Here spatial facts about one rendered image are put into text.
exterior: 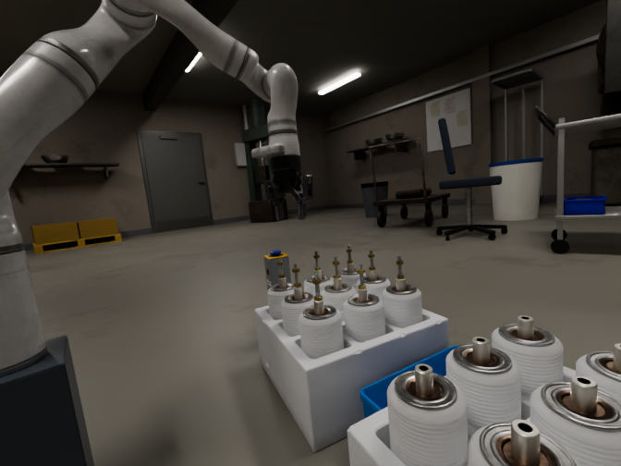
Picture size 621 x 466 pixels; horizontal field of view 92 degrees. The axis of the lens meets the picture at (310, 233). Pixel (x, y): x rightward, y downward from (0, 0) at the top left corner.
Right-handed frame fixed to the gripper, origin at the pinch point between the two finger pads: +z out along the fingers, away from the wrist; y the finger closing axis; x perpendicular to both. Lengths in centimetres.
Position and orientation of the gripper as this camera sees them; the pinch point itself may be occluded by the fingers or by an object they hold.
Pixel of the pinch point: (290, 214)
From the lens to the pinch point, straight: 75.1
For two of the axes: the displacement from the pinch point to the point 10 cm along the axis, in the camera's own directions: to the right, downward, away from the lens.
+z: 0.9, 9.9, 1.2
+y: -8.2, 0.0, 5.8
